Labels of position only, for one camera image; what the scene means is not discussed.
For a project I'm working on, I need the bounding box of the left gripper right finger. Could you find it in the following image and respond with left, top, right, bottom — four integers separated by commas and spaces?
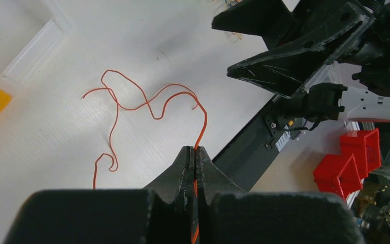
194, 146, 365, 243

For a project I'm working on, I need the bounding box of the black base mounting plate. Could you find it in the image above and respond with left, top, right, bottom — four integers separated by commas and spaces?
213, 97, 304, 191

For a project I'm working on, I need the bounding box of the red plastic bin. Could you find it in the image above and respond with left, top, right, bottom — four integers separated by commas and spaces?
340, 128, 381, 179
313, 154, 363, 200

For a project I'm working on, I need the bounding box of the white plastic bin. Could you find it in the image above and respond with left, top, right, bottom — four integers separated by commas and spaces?
0, 1, 71, 86

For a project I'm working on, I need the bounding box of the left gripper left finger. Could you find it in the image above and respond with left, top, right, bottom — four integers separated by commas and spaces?
4, 146, 195, 243

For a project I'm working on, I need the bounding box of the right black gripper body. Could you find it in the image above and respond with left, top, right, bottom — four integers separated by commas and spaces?
336, 1, 390, 97

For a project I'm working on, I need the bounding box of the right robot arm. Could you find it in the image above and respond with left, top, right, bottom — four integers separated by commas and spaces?
211, 1, 390, 122

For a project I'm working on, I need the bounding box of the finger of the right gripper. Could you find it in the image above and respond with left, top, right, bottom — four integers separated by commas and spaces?
227, 1, 374, 98
211, 0, 296, 49

